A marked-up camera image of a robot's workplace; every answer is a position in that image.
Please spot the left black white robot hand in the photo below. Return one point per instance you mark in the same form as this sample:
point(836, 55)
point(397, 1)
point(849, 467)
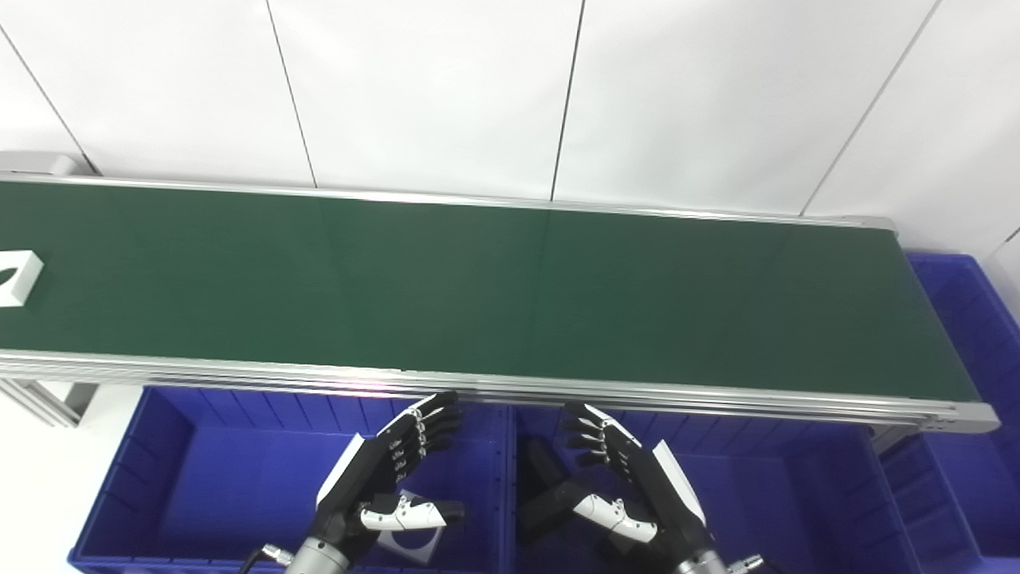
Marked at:
point(374, 470)

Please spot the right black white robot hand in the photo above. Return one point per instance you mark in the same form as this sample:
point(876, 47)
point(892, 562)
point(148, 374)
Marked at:
point(649, 486)

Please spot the white square part round hole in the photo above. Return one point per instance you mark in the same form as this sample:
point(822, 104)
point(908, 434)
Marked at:
point(410, 546)
point(22, 279)

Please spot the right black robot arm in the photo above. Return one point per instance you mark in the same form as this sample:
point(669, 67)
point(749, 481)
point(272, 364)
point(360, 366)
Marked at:
point(703, 564)

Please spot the black block part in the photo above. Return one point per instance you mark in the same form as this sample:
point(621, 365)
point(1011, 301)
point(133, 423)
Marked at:
point(546, 506)
point(542, 466)

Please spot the green conveyor belt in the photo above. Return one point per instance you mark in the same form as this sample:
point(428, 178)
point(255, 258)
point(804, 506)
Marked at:
point(478, 287)
point(478, 387)

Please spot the blue plastic bin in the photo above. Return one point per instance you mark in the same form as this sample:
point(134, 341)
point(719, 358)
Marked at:
point(797, 502)
point(964, 319)
point(215, 486)

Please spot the aluminium conveyor leg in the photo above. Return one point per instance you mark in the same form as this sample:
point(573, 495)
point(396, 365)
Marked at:
point(48, 399)

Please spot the grey conveyor end cap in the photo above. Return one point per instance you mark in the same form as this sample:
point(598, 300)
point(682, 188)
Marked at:
point(36, 163)

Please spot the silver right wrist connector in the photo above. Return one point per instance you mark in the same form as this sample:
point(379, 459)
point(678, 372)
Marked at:
point(745, 563)

